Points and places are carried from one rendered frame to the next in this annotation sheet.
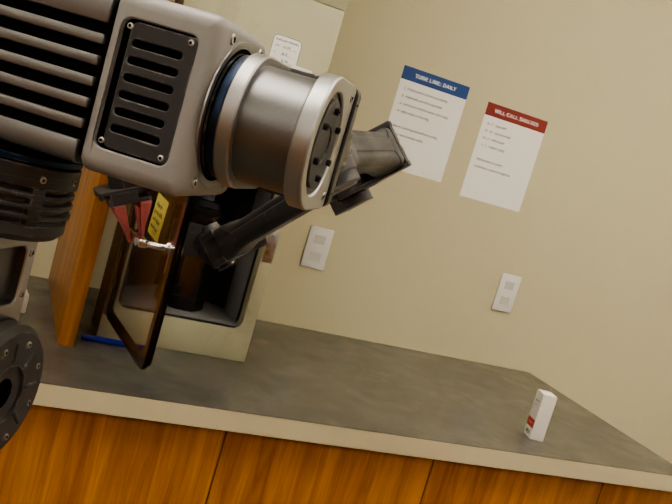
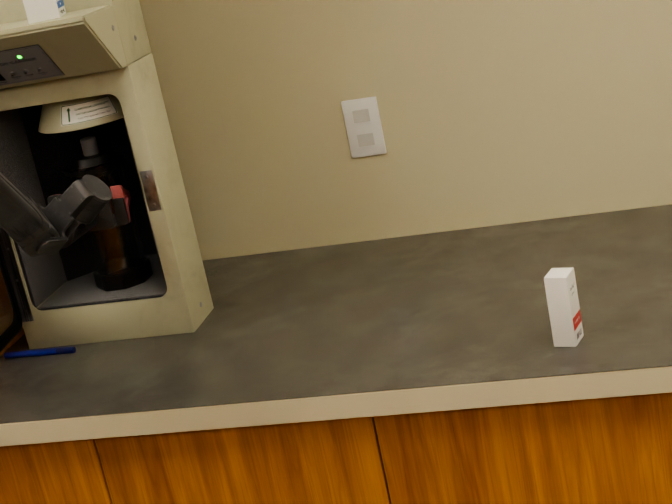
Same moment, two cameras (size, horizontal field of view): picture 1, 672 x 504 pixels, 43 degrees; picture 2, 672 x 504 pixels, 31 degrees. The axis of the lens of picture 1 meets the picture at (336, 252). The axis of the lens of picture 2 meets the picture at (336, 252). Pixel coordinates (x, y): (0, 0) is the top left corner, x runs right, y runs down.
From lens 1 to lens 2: 1.43 m
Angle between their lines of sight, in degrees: 40
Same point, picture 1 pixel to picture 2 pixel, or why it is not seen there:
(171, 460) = (54, 480)
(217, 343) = (153, 319)
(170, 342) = (103, 333)
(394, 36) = not seen: outside the picture
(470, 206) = not seen: outside the picture
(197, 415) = (37, 431)
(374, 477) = (300, 454)
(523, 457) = (494, 386)
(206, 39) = not seen: outside the picture
